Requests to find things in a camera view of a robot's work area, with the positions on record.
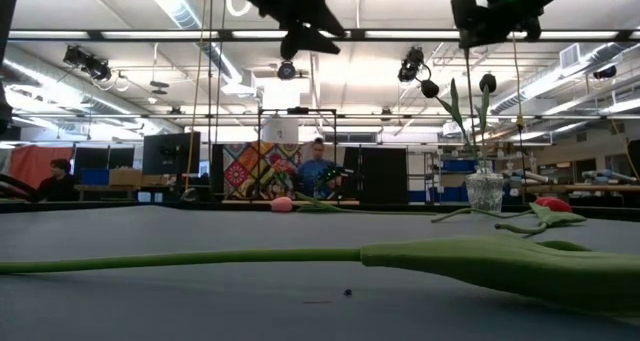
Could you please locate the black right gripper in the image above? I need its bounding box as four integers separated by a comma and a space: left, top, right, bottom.
451, 0, 594, 49

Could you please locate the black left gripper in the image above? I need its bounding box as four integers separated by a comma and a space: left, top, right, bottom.
249, 0, 347, 61

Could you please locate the pink artificial tulip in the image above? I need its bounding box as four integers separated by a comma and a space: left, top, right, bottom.
269, 195, 439, 216

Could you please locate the red artificial tulip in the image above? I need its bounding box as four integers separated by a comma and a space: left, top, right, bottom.
430, 196, 556, 225
494, 198, 587, 236

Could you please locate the large foreground green tulip stem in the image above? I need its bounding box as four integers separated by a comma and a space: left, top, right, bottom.
0, 233, 640, 317

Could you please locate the clear cut-glass vase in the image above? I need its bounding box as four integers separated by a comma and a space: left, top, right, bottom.
464, 161, 505, 215

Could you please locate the white air vent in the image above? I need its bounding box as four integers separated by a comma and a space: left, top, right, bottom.
559, 43, 581, 71

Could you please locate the white cylinder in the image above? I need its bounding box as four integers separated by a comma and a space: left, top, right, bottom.
262, 118, 300, 145

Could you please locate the person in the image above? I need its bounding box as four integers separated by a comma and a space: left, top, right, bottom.
35, 158, 80, 203
295, 137, 341, 201

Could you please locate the white backdrop sheet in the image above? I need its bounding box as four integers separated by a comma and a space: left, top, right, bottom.
324, 141, 346, 201

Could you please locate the blue shelf bin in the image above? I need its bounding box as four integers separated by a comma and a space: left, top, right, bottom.
442, 159, 476, 173

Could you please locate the large black panel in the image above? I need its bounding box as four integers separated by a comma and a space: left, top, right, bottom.
344, 147, 409, 205

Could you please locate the colourful patchwork quilt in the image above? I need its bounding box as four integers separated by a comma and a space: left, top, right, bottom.
222, 141, 305, 201

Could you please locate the narrow black panel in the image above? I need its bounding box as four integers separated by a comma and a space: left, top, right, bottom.
210, 144, 225, 202

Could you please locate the blue low cabinet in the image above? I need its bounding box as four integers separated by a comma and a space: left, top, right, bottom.
407, 189, 469, 204

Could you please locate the background wooden table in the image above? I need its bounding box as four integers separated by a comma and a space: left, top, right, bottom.
222, 199, 361, 206

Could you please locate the black computer monitor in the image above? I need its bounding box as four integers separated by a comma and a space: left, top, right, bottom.
142, 132, 201, 176

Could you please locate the wooden workbench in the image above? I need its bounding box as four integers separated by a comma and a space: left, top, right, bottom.
519, 183, 640, 195

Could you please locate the cardboard box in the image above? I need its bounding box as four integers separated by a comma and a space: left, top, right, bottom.
108, 168, 144, 186

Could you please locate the black low partition panel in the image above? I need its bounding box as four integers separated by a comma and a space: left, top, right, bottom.
73, 146, 136, 171

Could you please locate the blue storage bin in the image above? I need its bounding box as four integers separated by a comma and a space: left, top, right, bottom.
79, 169, 111, 186

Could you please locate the red cloth backdrop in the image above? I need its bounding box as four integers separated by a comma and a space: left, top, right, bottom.
8, 145, 75, 185

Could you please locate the ceiling camera with cable loop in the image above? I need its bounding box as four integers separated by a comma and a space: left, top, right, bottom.
398, 45, 432, 85

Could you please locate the black metal frame rig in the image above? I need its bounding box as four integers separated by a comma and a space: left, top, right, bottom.
257, 106, 339, 202

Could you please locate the black overhead frame beam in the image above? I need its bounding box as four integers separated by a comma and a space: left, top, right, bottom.
7, 29, 640, 43

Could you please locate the white hanging ring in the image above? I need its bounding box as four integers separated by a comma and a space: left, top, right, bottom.
225, 0, 254, 18

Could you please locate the yellow cable with connector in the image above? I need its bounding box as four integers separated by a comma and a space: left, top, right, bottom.
509, 30, 527, 202

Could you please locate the yellow hanging cable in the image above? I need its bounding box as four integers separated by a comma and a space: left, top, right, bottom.
183, 0, 209, 191

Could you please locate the distant black frame beam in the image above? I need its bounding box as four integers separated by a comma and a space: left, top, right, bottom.
14, 113, 640, 121

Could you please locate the black ceiling camera cluster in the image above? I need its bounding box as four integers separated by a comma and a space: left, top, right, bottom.
62, 44, 112, 82

